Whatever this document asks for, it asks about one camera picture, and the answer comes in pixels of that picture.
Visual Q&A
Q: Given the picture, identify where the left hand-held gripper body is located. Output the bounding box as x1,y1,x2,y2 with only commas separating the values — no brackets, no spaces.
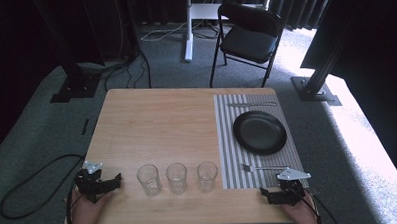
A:
74,159,106,204

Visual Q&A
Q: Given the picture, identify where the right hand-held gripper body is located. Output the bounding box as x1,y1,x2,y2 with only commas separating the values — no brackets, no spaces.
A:
276,166,313,207

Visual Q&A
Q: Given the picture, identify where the person's right hand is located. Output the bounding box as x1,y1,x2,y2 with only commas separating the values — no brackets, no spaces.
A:
278,190,320,224

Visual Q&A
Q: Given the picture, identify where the person's left hand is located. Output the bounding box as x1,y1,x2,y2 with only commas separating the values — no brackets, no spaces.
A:
68,186,115,224

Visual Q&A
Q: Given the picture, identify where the silver fork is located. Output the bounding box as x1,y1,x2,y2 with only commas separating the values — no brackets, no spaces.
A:
239,161,291,174

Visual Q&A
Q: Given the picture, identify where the clear drinking glass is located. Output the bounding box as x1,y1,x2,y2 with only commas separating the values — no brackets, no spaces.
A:
196,160,220,194
135,163,163,197
164,161,189,195

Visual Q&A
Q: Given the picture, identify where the small black bar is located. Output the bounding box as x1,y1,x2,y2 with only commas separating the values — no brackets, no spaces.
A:
80,118,90,136

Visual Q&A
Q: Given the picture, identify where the grey striped placemat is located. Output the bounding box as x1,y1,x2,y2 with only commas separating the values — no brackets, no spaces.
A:
213,90,310,191

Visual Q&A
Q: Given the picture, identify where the black round plate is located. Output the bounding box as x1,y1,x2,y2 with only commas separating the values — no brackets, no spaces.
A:
231,109,289,157

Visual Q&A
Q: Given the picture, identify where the silver table knife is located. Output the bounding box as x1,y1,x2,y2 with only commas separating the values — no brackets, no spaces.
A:
226,100,278,109

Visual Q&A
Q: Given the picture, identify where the black metal stand with curtain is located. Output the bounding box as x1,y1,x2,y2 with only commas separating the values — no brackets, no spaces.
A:
288,0,364,109

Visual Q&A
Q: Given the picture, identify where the black folding chair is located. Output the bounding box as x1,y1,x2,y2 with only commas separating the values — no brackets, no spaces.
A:
206,1,288,91

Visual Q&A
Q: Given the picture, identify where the right hand-held gripper cable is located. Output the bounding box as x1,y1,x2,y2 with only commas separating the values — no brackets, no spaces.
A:
301,186,341,224

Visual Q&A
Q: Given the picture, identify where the black floor cable loop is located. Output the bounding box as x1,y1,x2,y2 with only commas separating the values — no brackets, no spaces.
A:
0,153,88,221

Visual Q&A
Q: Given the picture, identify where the black floor cable bundle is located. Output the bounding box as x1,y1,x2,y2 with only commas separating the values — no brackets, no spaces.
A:
80,49,153,93

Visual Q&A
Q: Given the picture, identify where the white floor cable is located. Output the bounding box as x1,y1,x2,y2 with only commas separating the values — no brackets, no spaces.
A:
138,20,189,43

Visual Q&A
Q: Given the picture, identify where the white desk leg frame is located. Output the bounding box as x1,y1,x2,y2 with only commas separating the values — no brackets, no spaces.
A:
182,0,273,63

